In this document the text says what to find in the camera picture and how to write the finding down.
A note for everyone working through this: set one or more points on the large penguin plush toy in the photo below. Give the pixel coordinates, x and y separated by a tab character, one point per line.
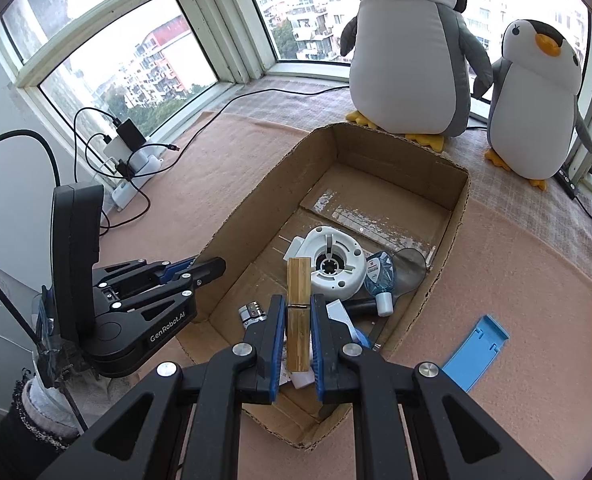
406	60

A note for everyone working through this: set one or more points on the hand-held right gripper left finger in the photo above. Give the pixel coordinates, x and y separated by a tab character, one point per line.
277	345

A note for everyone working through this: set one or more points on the white round plastic device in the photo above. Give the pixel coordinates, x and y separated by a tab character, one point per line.
316	240

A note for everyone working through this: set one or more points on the black charger brick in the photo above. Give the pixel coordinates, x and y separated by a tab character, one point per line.
131	134

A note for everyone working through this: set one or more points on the white window frame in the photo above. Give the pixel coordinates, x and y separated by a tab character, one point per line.
215	20

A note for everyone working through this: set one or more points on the small cosmetic tube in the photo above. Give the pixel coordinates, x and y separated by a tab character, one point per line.
252	312

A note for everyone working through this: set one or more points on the person's left forearm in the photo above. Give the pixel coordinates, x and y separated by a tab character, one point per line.
40	405

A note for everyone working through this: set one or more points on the wooden clothespin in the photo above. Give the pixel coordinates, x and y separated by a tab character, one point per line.
298	285

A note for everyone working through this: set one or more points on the cardboard box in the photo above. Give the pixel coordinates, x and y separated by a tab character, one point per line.
401	180

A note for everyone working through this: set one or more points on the small penguin plush toy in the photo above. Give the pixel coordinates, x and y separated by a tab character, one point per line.
531	110

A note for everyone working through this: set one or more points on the white patterned tube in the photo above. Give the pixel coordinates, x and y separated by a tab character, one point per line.
302	380

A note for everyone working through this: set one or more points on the small clear blue bottle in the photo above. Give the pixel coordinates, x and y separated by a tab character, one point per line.
378	280

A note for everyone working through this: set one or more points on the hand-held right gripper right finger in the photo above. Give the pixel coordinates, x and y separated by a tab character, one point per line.
317	350

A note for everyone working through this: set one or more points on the grey metal spoon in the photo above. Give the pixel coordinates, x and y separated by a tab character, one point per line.
411	267

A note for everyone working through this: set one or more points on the black inline controller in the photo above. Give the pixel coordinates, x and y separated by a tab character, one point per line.
567	182

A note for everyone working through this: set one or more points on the white power strip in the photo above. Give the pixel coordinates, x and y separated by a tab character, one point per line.
145	165

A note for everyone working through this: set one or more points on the blue phone stand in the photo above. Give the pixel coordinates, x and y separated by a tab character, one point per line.
476	355

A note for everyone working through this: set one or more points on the white charger brick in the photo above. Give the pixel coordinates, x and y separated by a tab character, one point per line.
115	150

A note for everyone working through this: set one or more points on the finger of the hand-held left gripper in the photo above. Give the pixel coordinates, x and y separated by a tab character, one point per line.
173	271
210	267

